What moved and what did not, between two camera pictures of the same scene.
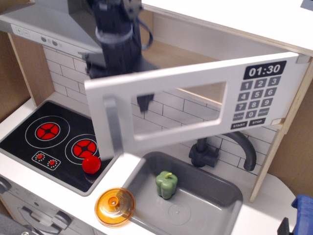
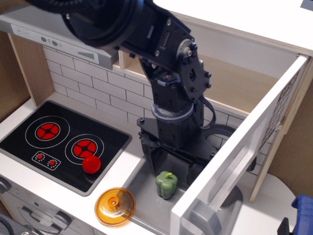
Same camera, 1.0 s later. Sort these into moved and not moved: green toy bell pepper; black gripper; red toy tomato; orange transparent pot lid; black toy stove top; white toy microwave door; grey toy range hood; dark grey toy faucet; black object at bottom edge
Moved: black gripper; white toy microwave door; dark grey toy faucet
Not moved: black toy stove top; red toy tomato; grey toy range hood; black object at bottom edge; orange transparent pot lid; green toy bell pepper
